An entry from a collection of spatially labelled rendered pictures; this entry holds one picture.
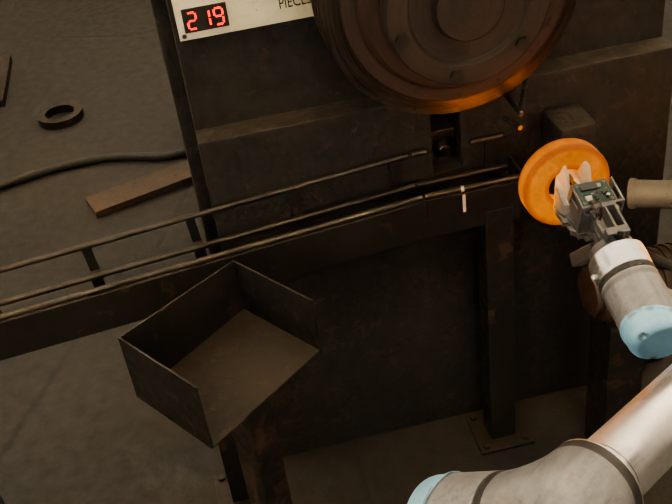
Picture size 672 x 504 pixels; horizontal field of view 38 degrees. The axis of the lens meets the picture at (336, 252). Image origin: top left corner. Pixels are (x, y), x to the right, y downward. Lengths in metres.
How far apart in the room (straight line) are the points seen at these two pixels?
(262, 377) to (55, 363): 1.23
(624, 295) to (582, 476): 0.46
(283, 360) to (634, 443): 0.74
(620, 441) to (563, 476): 0.10
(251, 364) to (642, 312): 0.67
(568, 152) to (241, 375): 0.67
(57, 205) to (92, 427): 1.17
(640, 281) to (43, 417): 1.69
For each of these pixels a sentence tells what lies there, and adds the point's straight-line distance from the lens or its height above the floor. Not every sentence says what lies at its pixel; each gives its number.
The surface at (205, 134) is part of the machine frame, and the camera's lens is 1.86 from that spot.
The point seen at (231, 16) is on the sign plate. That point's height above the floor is 1.09.
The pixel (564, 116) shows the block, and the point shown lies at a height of 0.80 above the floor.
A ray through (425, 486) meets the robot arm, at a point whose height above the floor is 0.82.
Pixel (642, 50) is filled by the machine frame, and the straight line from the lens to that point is 2.04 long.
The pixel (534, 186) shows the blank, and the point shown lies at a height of 0.84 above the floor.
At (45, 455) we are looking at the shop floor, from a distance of 2.57.
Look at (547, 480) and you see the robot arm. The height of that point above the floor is 0.91.
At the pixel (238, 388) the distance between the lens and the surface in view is 1.68.
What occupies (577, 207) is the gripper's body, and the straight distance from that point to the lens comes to 1.57.
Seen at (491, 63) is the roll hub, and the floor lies 1.01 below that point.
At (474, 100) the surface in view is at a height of 0.90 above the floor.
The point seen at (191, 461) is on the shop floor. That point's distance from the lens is 2.42.
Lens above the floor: 1.72
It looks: 35 degrees down
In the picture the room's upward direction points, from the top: 8 degrees counter-clockwise
